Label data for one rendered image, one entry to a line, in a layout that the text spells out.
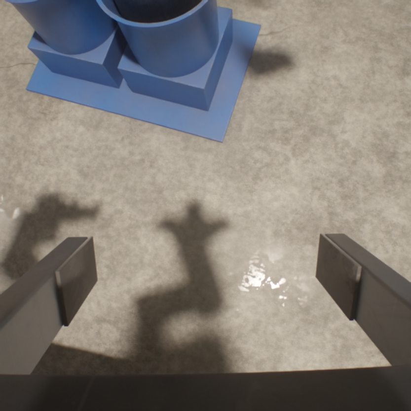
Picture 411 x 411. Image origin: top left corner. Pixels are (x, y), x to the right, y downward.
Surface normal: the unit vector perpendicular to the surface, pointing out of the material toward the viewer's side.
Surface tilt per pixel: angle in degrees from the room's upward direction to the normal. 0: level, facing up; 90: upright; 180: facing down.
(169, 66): 90
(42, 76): 0
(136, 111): 0
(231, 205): 0
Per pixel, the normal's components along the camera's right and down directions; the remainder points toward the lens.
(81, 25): 0.51, 0.84
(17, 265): -0.09, -0.16
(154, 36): -0.12, 0.98
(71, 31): 0.27, 0.95
